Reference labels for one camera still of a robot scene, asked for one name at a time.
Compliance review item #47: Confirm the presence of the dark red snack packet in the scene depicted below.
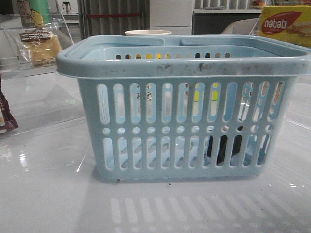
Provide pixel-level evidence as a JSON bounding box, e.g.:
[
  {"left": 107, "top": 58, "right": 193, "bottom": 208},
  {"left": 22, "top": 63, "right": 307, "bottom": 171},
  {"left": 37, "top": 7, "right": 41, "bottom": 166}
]
[{"left": 0, "top": 72, "right": 19, "bottom": 136}]

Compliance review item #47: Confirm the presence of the light blue plastic basket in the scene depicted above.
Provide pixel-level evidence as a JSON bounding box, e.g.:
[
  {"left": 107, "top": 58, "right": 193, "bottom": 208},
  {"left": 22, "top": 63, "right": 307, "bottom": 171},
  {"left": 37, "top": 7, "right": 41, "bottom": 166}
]
[{"left": 56, "top": 35, "right": 311, "bottom": 180}]

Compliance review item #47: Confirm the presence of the packaged bread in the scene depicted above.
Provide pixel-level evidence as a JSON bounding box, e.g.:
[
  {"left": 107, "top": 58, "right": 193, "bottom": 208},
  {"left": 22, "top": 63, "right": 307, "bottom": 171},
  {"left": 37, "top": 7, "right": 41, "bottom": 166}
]
[{"left": 14, "top": 23, "right": 62, "bottom": 68}]

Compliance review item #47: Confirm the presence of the yellow nabati wafer box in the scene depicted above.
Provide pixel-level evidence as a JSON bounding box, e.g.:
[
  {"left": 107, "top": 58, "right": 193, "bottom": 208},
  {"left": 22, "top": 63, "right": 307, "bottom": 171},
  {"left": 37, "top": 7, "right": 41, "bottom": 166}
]
[{"left": 254, "top": 5, "right": 311, "bottom": 47}]

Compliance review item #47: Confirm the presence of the white paper cup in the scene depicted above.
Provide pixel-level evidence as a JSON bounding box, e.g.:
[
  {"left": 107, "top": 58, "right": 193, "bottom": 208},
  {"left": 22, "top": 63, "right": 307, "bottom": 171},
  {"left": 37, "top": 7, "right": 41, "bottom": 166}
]
[{"left": 125, "top": 29, "right": 172, "bottom": 36}]

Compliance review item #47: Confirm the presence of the black tissue pack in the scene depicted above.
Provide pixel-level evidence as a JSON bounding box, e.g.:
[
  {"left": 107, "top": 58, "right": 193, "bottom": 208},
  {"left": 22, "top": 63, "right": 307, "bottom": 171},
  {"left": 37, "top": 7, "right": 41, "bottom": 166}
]
[{"left": 204, "top": 135, "right": 242, "bottom": 166}]

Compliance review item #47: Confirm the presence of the white drawer cabinet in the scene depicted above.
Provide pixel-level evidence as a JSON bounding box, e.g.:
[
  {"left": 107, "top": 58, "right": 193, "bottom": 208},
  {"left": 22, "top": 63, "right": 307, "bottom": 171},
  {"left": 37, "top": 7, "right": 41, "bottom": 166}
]
[{"left": 149, "top": 0, "right": 194, "bottom": 35}]

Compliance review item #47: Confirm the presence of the clear acrylic shelf left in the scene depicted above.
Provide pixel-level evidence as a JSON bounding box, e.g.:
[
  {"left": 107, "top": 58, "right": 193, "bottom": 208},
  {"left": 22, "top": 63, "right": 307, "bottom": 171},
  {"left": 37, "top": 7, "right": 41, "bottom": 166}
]
[{"left": 0, "top": 15, "right": 85, "bottom": 140}]

